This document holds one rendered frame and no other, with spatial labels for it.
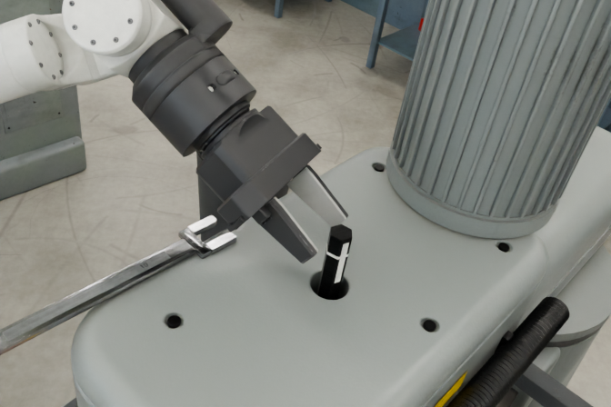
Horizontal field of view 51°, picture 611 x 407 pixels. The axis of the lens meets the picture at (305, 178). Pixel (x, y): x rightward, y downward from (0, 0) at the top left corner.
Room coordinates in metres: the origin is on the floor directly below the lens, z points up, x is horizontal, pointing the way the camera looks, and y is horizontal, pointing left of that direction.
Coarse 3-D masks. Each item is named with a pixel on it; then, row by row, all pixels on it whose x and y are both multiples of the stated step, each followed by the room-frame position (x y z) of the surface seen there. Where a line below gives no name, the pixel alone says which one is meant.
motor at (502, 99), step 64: (448, 0) 0.58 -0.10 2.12; (512, 0) 0.53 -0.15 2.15; (576, 0) 0.52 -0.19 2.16; (448, 64) 0.56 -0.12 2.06; (512, 64) 0.52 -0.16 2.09; (576, 64) 0.52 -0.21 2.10; (448, 128) 0.54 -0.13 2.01; (512, 128) 0.52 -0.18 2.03; (576, 128) 0.53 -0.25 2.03; (448, 192) 0.53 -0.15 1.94; (512, 192) 0.52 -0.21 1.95
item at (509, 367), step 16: (544, 304) 0.52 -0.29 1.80; (560, 304) 0.52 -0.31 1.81; (528, 320) 0.50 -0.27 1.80; (544, 320) 0.50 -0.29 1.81; (560, 320) 0.51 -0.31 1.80; (512, 336) 0.47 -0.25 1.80; (528, 336) 0.47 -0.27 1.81; (544, 336) 0.47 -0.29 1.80; (496, 352) 0.45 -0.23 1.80; (512, 352) 0.44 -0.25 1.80; (528, 352) 0.45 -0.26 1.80; (480, 368) 0.43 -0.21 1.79; (496, 368) 0.42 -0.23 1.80; (512, 368) 0.42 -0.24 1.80; (480, 384) 0.40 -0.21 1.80; (496, 384) 0.40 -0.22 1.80; (512, 384) 0.41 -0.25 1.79; (464, 400) 0.38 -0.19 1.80; (480, 400) 0.38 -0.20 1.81; (496, 400) 0.39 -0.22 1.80
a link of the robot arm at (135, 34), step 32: (64, 0) 0.47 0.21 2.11; (96, 0) 0.47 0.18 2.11; (128, 0) 0.47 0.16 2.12; (160, 0) 0.55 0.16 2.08; (192, 0) 0.51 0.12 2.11; (96, 32) 0.45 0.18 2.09; (128, 32) 0.45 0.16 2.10; (160, 32) 0.49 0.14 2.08; (192, 32) 0.50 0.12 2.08; (224, 32) 0.52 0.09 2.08; (128, 64) 0.47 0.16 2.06; (160, 64) 0.46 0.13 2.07; (192, 64) 0.47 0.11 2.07; (160, 96) 0.45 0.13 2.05
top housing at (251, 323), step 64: (384, 192) 0.57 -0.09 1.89; (192, 256) 0.42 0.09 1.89; (256, 256) 0.44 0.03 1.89; (320, 256) 0.45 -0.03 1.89; (384, 256) 0.47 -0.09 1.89; (448, 256) 0.48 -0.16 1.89; (512, 256) 0.50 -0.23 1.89; (128, 320) 0.34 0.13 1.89; (192, 320) 0.35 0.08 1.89; (256, 320) 0.36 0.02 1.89; (320, 320) 0.37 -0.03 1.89; (384, 320) 0.39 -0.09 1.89; (448, 320) 0.40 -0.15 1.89; (512, 320) 0.47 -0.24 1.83; (128, 384) 0.28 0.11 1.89; (192, 384) 0.29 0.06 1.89; (256, 384) 0.30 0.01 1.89; (320, 384) 0.31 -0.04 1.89; (384, 384) 0.32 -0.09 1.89; (448, 384) 0.36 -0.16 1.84
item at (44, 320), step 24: (192, 240) 0.44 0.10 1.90; (216, 240) 0.44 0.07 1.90; (144, 264) 0.40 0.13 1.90; (168, 264) 0.40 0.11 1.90; (96, 288) 0.36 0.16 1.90; (120, 288) 0.37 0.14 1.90; (48, 312) 0.33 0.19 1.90; (72, 312) 0.33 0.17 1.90; (0, 336) 0.30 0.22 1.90; (24, 336) 0.30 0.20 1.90
